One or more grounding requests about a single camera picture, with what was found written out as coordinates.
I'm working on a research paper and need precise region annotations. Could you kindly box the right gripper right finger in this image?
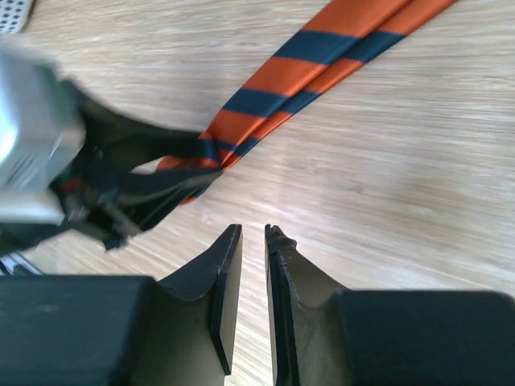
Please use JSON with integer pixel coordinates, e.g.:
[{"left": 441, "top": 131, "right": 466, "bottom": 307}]
[{"left": 265, "top": 226, "right": 514, "bottom": 385}]

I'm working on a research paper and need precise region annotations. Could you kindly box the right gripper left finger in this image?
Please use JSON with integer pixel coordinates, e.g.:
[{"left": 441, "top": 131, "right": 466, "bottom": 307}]
[{"left": 1, "top": 224, "right": 242, "bottom": 385}]

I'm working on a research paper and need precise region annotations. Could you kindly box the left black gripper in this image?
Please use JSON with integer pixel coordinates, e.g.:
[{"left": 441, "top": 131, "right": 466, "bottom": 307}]
[{"left": 1, "top": 81, "right": 222, "bottom": 252}]

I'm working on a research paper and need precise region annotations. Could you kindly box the orange navy striped tie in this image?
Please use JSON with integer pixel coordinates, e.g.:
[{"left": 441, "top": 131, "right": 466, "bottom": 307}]
[{"left": 156, "top": 0, "right": 459, "bottom": 206}]

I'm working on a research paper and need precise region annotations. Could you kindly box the white plastic basket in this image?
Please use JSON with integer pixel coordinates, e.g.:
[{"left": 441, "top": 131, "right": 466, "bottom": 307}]
[{"left": 0, "top": 0, "right": 35, "bottom": 35}]

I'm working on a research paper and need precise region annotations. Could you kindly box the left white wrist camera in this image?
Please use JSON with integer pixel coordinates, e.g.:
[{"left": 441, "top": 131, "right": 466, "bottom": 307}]
[{"left": 1, "top": 47, "right": 85, "bottom": 224}]

